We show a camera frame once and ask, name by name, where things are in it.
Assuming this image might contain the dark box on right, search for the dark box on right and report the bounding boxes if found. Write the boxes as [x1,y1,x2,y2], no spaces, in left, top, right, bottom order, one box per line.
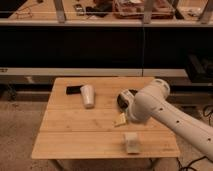
[185,54,213,83]

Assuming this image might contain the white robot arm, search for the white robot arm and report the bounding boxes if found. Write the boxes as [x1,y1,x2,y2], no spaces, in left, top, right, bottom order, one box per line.
[127,79,213,162]

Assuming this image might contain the wooden table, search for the wooden table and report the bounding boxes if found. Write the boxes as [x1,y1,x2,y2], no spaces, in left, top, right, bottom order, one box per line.
[31,76,181,171]

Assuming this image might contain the dark green bowl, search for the dark green bowl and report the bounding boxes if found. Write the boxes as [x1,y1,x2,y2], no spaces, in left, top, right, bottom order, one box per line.
[117,89,137,110]

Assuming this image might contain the long workbench shelf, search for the long workbench shelf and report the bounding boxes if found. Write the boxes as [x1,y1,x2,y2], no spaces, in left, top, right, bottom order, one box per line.
[0,0,213,27]

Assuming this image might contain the black rectangular block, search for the black rectangular block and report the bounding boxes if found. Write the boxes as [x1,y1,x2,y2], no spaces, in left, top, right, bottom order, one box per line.
[66,86,81,95]

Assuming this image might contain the white sponge block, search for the white sponge block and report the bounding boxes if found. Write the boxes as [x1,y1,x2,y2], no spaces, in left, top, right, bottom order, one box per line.
[124,132,140,154]

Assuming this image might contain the white foam cup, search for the white foam cup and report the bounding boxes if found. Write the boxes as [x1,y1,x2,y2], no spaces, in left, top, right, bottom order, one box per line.
[80,85,95,109]

